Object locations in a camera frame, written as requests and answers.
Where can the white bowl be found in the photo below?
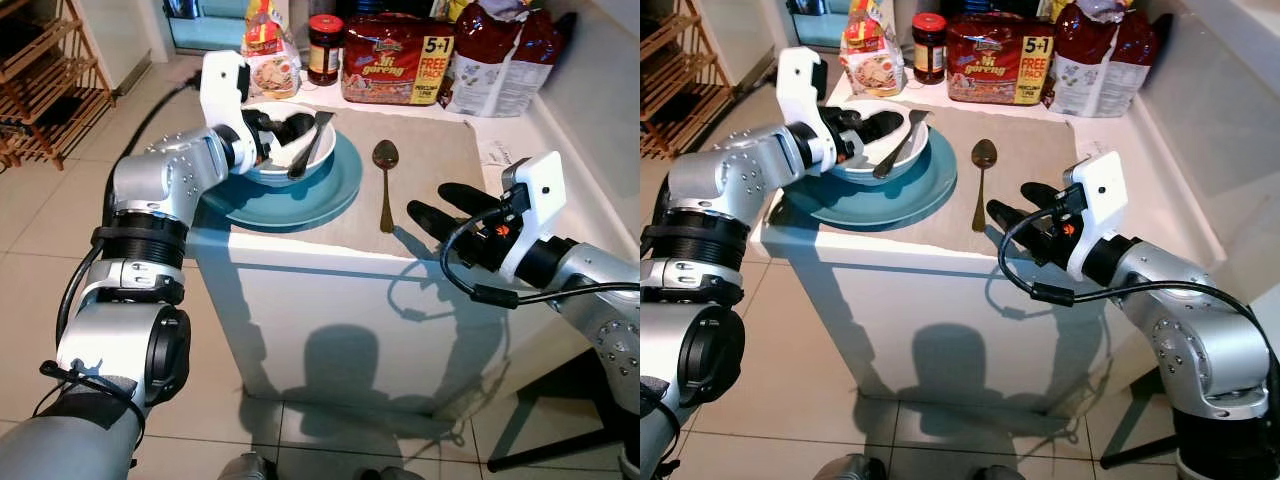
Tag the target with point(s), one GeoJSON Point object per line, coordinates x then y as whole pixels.
{"type": "Point", "coordinates": [895, 170]}
{"type": "Point", "coordinates": [300, 170]}

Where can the white table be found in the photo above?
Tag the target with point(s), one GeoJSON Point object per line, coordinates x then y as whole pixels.
{"type": "Point", "coordinates": [330, 300]}
{"type": "Point", "coordinates": [900, 300]}

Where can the grey beige placemat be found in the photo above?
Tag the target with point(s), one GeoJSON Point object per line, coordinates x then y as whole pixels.
{"type": "Point", "coordinates": [430, 150]}
{"type": "Point", "coordinates": [1030, 150]}

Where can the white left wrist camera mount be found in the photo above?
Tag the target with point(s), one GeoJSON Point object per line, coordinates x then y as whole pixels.
{"type": "Point", "coordinates": [222, 90]}
{"type": "Point", "coordinates": [797, 90]}

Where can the red instant noodle multipack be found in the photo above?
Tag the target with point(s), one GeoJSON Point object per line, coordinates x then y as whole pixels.
{"type": "Point", "coordinates": [395, 65]}
{"type": "Point", "coordinates": [1000, 65]}

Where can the dark jar with red lid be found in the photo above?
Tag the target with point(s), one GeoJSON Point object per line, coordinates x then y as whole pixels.
{"type": "Point", "coordinates": [929, 55]}
{"type": "Point", "coordinates": [324, 55]}

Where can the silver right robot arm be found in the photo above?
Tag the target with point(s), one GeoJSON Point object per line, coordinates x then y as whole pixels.
{"type": "Point", "coordinates": [600, 300]}
{"type": "Point", "coordinates": [1190, 340]}

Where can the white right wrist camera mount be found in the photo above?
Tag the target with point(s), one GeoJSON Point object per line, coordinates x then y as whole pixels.
{"type": "Point", "coordinates": [540, 190]}
{"type": "Point", "coordinates": [1100, 190]}

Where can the black metal stand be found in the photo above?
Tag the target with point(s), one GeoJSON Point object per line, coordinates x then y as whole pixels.
{"type": "Point", "coordinates": [1140, 440]}
{"type": "Point", "coordinates": [560, 445]}

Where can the grey left robot foot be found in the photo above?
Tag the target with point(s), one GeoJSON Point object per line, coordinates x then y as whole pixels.
{"type": "Point", "coordinates": [848, 468]}
{"type": "Point", "coordinates": [245, 468]}

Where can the blue plate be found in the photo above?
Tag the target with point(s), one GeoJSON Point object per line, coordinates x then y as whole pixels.
{"type": "Point", "coordinates": [320, 200]}
{"type": "Point", "coordinates": [915, 200]}

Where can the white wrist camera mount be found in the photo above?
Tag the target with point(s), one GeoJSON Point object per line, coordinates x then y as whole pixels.
{"type": "Point", "coordinates": [1100, 190]}
{"type": "Point", "coordinates": [222, 90]}
{"type": "Point", "coordinates": [797, 90]}
{"type": "Point", "coordinates": [540, 190]}

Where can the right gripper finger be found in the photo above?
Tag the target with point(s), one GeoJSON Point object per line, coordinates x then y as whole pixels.
{"type": "Point", "coordinates": [435, 222]}
{"type": "Point", "coordinates": [1012, 220]}
{"type": "Point", "coordinates": [1046, 198]}
{"type": "Point", "coordinates": [468, 200]}

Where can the grey robot foot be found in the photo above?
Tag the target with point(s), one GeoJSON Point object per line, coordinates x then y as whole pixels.
{"type": "Point", "coordinates": [392, 474]}
{"type": "Point", "coordinates": [848, 468]}
{"type": "Point", "coordinates": [1000, 474]}
{"type": "Point", "coordinates": [245, 468]}

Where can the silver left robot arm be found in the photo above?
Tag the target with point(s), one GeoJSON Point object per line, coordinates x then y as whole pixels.
{"type": "Point", "coordinates": [150, 185]}
{"type": "Point", "coordinates": [720, 180]}

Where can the white paper slip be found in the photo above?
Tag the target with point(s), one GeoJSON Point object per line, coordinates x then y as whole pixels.
{"type": "Point", "coordinates": [1098, 145]}
{"type": "Point", "coordinates": [497, 150]}

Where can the large red and white bag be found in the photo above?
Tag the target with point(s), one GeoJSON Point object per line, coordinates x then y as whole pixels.
{"type": "Point", "coordinates": [1100, 50]}
{"type": "Point", "coordinates": [500, 50]}

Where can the bronze spoon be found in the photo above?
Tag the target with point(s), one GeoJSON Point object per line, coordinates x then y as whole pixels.
{"type": "Point", "coordinates": [984, 153]}
{"type": "Point", "coordinates": [385, 155]}

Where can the wooden slatted rack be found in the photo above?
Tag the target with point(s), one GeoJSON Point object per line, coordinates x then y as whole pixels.
{"type": "Point", "coordinates": [40, 90]}
{"type": "Point", "coordinates": [670, 100]}

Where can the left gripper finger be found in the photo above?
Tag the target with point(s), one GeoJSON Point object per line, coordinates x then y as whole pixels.
{"type": "Point", "coordinates": [273, 151]}
{"type": "Point", "coordinates": [295, 126]}
{"type": "Point", "coordinates": [882, 124]}
{"type": "Point", "coordinates": [861, 151]}

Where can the grey right robot foot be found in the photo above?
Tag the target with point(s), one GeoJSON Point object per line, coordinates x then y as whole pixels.
{"type": "Point", "coordinates": [1000, 474]}
{"type": "Point", "coordinates": [392, 474]}

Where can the yellow and white snack bag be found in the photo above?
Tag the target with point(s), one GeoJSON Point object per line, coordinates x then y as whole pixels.
{"type": "Point", "coordinates": [875, 70]}
{"type": "Point", "coordinates": [275, 70]}

